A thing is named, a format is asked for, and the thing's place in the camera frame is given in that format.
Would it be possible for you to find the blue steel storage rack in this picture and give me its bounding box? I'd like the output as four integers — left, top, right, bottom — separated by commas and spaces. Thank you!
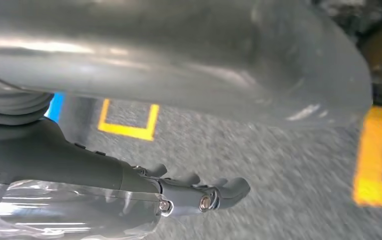
44, 92, 66, 124

